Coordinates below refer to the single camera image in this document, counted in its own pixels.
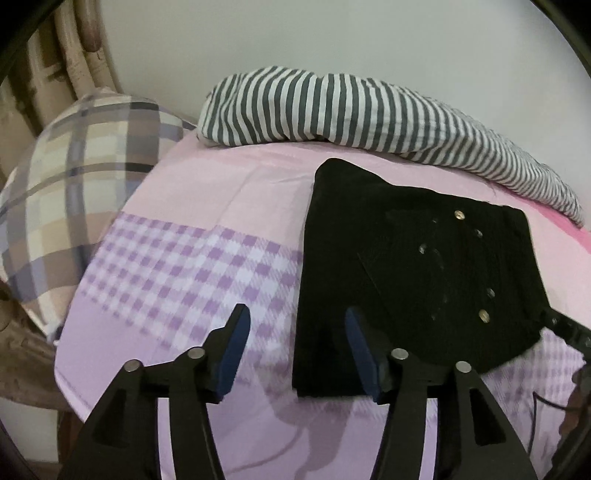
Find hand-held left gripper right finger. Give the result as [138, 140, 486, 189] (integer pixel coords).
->
[344, 307, 539, 480]

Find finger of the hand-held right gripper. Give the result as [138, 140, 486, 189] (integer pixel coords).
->
[538, 307, 591, 361]

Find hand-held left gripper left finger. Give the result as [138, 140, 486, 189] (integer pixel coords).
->
[58, 302, 252, 480]

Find black pants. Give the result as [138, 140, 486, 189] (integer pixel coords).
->
[292, 158, 552, 400]

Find pink and purple checked bedsheet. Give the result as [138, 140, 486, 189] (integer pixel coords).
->
[54, 131, 591, 480]

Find beige plaid pillow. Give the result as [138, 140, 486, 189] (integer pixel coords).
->
[0, 88, 197, 344]

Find grey white striped cloth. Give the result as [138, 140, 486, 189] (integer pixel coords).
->
[196, 65, 585, 227]

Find thin black cable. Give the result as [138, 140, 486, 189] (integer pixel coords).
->
[530, 392, 573, 467]

